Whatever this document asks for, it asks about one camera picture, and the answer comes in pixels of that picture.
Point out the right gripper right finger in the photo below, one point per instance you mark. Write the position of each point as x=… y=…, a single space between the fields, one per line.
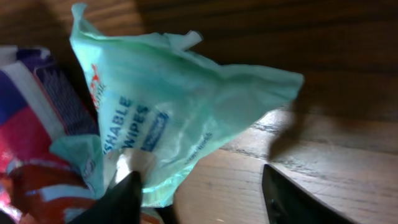
x=288 y=203

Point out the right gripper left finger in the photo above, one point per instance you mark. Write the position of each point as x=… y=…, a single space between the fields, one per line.
x=121 y=205

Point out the orange snack bar wrapper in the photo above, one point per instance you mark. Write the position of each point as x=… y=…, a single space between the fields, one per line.
x=50 y=195

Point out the teal snack wrapper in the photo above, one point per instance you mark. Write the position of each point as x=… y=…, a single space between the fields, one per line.
x=161 y=107

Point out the red purple snack pack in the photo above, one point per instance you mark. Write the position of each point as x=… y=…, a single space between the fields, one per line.
x=38 y=106

